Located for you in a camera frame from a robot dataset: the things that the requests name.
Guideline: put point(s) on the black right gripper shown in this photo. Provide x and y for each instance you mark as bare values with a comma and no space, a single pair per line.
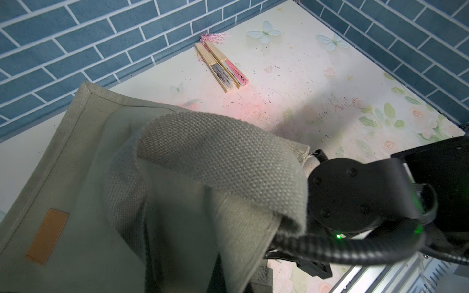
313,268

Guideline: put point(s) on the olive green canvas tote bag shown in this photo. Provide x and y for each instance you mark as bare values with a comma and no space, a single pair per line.
133,196

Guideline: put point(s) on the pink folding fan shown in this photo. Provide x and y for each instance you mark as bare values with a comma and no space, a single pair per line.
209,41

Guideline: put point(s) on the black patterned bamboo folding fan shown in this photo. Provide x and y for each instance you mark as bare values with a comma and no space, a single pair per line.
222,77

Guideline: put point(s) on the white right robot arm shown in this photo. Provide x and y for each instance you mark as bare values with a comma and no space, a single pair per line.
384,211

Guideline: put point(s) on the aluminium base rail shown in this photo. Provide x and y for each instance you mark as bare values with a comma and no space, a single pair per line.
418,274

